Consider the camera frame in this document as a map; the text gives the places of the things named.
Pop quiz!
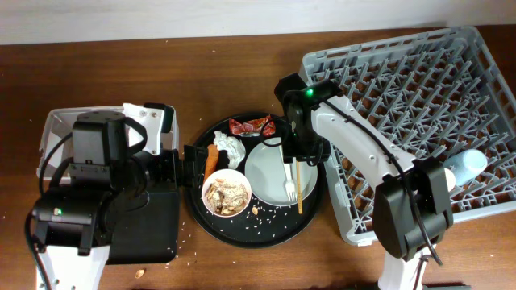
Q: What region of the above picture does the black object at bottom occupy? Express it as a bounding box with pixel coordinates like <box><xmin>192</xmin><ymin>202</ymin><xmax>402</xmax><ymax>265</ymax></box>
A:
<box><xmin>422</xmin><ymin>284</ymin><xmax>472</xmax><ymax>290</ymax></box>

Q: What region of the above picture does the white plastic fork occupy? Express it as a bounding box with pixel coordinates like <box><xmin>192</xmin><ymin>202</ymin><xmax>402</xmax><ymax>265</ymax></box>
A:
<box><xmin>280</xmin><ymin>148</ymin><xmax>297</xmax><ymax>202</ymax></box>

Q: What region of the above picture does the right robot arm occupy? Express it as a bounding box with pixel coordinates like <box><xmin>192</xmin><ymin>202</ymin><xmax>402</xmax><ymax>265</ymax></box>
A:
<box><xmin>274</xmin><ymin>73</ymin><xmax>456</xmax><ymax>289</ymax></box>

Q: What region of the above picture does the black rectangular tray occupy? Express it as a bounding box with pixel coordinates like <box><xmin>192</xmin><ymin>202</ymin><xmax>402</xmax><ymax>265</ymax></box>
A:
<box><xmin>107</xmin><ymin>190</ymin><xmax>181</xmax><ymax>265</ymax></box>

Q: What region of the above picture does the clear plastic bin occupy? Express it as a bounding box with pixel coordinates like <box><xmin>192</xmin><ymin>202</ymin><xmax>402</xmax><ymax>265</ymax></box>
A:
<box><xmin>39</xmin><ymin>103</ymin><xmax>179</xmax><ymax>164</ymax></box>

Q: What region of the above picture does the pink bowl with scraps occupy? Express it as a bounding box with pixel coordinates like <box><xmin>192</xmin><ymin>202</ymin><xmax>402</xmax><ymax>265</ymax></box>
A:
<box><xmin>202</xmin><ymin>169</ymin><xmax>252</xmax><ymax>218</ymax></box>

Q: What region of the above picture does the white round plate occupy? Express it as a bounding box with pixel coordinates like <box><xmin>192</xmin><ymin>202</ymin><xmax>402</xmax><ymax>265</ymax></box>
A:
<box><xmin>244</xmin><ymin>143</ymin><xmax>318</xmax><ymax>206</ymax></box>

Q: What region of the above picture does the red snack wrapper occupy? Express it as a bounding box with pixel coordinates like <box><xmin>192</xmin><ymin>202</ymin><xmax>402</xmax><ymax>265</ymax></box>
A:
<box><xmin>229</xmin><ymin>115</ymin><xmax>276</xmax><ymax>137</ymax></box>

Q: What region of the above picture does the grey dishwasher rack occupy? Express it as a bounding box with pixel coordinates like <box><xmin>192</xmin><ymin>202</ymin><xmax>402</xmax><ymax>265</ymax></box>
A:
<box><xmin>300</xmin><ymin>27</ymin><xmax>515</xmax><ymax>222</ymax></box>

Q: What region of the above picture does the light blue cup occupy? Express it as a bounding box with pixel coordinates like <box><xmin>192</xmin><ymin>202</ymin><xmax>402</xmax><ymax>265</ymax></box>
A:
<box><xmin>443</xmin><ymin>149</ymin><xmax>488</xmax><ymax>186</ymax></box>

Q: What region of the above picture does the wooden chopstick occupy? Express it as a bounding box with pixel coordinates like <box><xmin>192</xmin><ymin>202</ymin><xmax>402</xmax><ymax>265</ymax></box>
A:
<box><xmin>296</xmin><ymin>160</ymin><xmax>303</xmax><ymax>215</ymax></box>

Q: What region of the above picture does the peanut on table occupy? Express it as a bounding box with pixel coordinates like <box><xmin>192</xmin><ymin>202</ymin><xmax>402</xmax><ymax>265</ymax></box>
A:
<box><xmin>135</xmin><ymin>269</ymin><xmax>145</xmax><ymax>279</ymax></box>

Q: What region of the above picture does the orange carrot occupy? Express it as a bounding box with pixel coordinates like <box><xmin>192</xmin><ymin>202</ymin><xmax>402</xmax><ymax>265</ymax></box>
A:
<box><xmin>204</xmin><ymin>144</ymin><xmax>219</xmax><ymax>181</ymax></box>

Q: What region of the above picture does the crumpled white tissue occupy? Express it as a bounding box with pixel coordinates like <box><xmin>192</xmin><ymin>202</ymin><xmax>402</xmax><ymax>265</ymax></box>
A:
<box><xmin>213</xmin><ymin>130</ymin><xmax>246</xmax><ymax>169</ymax></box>

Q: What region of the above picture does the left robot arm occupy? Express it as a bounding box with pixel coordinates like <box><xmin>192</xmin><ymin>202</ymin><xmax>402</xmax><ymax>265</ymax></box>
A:
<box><xmin>24</xmin><ymin>103</ymin><xmax>209</xmax><ymax>289</ymax></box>

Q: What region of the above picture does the white cup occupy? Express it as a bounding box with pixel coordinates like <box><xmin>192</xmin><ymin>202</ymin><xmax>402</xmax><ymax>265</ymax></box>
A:
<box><xmin>444</xmin><ymin>168</ymin><xmax>456</xmax><ymax>192</ymax></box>

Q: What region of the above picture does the round black serving tray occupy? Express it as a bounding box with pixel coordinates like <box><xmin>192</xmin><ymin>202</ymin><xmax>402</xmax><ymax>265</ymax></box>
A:
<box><xmin>185</xmin><ymin>137</ymin><xmax>326</xmax><ymax>248</ymax></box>

